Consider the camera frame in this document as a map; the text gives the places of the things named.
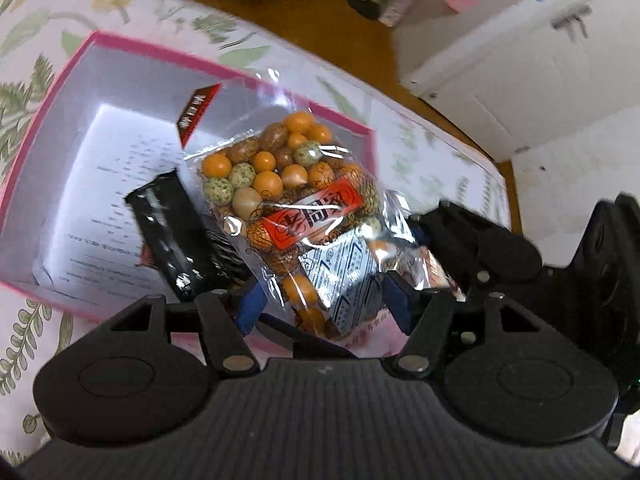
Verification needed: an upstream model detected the white printed paper sheet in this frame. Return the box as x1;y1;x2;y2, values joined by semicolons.
32;102;226;306

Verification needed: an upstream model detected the black snack packet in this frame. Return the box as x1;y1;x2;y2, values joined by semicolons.
125;172;251;303

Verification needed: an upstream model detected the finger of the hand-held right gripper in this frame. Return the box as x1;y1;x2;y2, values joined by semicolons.
414;200;544;301

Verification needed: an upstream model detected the white door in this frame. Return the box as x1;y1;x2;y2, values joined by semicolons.
395;0;640;161

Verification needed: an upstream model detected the clear bag of coated nuts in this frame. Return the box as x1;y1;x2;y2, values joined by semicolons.
177;67;466;343

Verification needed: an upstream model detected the pink cardboard box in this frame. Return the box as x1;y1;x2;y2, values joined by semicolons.
0;30;378;361

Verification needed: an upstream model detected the metal door handle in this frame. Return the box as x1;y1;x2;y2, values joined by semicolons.
550;4;593;41

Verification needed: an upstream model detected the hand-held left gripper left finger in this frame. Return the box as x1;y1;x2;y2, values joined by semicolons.
65;280;268;375

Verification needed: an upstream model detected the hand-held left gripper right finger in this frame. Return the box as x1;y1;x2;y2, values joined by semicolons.
382;272;576;376

